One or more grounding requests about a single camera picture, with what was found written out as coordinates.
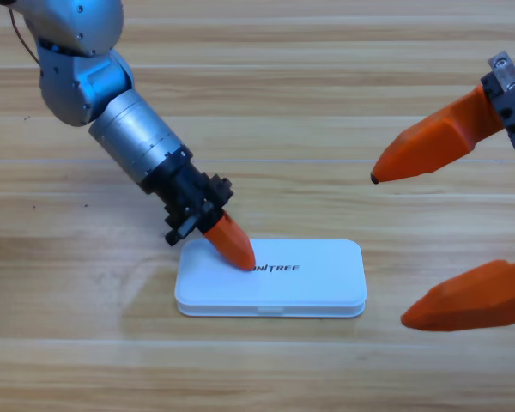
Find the thin brown arm cable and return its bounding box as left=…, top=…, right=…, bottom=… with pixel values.
left=8, top=7, right=42, bottom=68

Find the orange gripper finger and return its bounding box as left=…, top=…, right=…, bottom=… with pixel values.
left=400, top=256, right=515, bottom=332

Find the white Unitree pencil case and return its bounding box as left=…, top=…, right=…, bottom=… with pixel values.
left=174, top=238, right=368, bottom=318

